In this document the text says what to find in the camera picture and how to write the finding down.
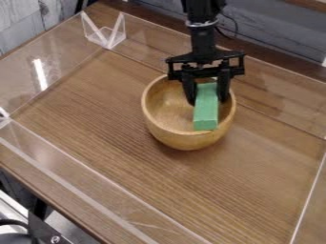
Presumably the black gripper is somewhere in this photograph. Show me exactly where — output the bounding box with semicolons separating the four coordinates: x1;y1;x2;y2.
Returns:
165;0;244;106

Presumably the green rectangular block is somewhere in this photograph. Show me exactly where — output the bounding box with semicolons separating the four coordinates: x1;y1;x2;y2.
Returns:
193;82;219;131

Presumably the brown wooden bowl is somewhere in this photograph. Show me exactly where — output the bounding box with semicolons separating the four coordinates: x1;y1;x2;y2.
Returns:
141;75;236;151

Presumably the clear acrylic barrier tray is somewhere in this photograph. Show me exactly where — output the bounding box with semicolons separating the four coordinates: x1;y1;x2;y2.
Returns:
0;9;326;244

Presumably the black metal bracket with bolt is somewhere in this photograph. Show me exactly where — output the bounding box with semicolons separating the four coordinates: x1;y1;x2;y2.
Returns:
28;213;72;244

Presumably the black cable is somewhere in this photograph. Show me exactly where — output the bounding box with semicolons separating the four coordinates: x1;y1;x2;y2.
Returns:
0;218;37;244

